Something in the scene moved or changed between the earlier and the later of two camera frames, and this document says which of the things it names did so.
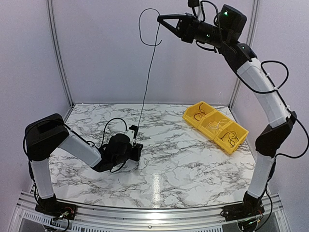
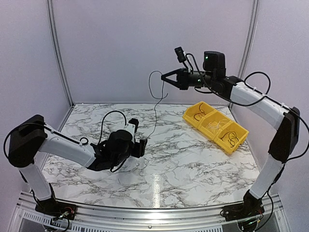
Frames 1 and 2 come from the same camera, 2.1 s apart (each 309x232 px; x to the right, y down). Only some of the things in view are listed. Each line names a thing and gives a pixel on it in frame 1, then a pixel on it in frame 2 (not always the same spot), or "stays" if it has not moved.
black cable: x=155 y=9 -> x=156 y=97
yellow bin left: x=194 y=114 stays
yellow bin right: x=231 y=136 stays
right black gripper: x=189 y=28 -> x=182 y=78
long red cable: x=201 y=112 stays
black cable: x=233 y=145 stays
